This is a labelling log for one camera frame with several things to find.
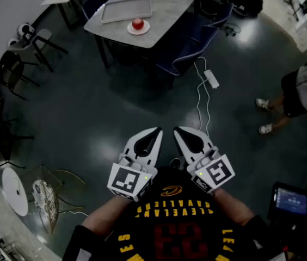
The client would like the person's left forearm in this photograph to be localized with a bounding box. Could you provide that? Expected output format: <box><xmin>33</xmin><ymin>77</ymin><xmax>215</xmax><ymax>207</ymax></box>
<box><xmin>81</xmin><ymin>194</ymin><xmax>132</xmax><ymax>239</ymax></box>

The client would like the person's right forearm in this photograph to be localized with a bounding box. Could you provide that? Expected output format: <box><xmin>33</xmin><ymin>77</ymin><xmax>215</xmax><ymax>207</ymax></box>
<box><xmin>213</xmin><ymin>188</ymin><xmax>255</xmax><ymax>227</ymax></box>

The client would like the grey rectangular tray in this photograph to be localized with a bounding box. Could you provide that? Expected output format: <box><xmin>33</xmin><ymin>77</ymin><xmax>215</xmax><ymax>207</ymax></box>
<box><xmin>100</xmin><ymin>0</ymin><xmax>153</xmax><ymax>24</ymax></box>

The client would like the black metal chair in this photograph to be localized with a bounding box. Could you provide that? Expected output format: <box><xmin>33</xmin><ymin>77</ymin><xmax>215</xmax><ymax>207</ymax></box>
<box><xmin>0</xmin><ymin>50</ymin><xmax>41</xmax><ymax>101</ymax></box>

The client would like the patterned wire chair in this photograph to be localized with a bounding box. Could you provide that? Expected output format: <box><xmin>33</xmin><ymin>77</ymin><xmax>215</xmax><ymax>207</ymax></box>
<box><xmin>31</xmin><ymin>179</ymin><xmax>60</xmax><ymax>235</ymax></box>

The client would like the black backpack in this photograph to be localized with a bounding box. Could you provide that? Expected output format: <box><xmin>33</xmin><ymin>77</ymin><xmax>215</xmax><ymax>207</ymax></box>
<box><xmin>235</xmin><ymin>0</ymin><xmax>264</xmax><ymax>17</ymax></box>

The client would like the black monitor screen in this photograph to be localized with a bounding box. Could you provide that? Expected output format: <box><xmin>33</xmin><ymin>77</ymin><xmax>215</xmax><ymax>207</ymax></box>
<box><xmin>267</xmin><ymin>182</ymin><xmax>307</xmax><ymax>223</ymax></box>

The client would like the white power cable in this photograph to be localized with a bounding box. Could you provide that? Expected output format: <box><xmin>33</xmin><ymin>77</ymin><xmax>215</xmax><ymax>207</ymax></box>
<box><xmin>193</xmin><ymin>56</ymin><xmax>212</xmax><ymax>139</ymax></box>

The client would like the white round table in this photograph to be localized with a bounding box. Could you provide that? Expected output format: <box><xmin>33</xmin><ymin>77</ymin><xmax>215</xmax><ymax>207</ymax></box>
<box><xmin>2</xmin><ymin>167</ymin><xmax>29</xmax><ymax>218</ymax></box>

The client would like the person's black jersey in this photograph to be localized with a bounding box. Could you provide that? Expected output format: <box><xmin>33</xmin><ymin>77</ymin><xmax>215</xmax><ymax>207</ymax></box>
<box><xmin>63</xmin><ymin>166</ymin><xmax>282</xmax><ymax>261</ymax></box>

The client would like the person's dark shoe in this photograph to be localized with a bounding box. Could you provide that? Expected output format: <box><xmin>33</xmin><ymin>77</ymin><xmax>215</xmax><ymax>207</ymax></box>
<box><xmin>169</xmin><ymin>158</ymin><xmax>183</xmax><ymax>171</ymax></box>

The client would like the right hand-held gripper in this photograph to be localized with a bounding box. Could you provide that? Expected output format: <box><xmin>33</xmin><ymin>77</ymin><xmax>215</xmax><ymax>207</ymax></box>
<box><xmin>173</xmin><ymin>126</ymin><xmax>236</xmax><ymax>194</ymax></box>

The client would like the blue upholstered chair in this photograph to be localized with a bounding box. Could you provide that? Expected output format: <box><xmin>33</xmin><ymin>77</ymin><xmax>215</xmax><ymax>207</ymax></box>
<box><xmin>153</xmin><ymin>26</ymin><xmax>220</xmax><ymax>90</ymax></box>
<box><xmin>82</xmin><ymin>0</ymin><xmax>115</xmax><ymax>21</ymax></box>
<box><xmin>195</xmin><ymin>3</ymin><xmax>235</xmax><ymax>44</ymax></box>

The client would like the grey marble dining table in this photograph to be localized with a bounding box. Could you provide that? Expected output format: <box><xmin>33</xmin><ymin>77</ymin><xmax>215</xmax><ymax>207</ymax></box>
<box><xmin>83</xmin><ymin>0</ymin><xmax>204</xmax><ymax>70</ymax></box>

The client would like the white round device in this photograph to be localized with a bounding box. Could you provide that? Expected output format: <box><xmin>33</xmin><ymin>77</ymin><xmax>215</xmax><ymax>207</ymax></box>
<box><xmin>16</xmin><ymin>22</ymin><xmax>36</xmax><ymax>39</ymax></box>

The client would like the white round plate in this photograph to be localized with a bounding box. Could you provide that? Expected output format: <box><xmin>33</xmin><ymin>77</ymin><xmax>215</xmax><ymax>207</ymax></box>
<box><xmin>127</xmin><ymin>20</ymin><xmax>151</xmax><ymax>35</ymax></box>

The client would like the beige chair with black legs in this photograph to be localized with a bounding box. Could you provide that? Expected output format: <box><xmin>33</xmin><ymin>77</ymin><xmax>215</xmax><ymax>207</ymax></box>
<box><xmin>7</xmin><ymin>28</ymin><xmax>69</xmax><ymax>73</ymax></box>

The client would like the white power strip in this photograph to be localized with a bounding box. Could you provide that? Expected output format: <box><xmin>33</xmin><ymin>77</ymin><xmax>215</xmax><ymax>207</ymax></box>
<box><xmin>204</xmin><ymin>69</ymin><xmax>220</xmax><ymax>90</ymax></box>

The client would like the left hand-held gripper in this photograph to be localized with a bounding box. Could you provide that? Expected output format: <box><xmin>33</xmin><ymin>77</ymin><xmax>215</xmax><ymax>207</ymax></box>
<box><xmin>107</xmin><ymin>127</ymin><xmax>164</xmax><ymax>202</ymax></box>

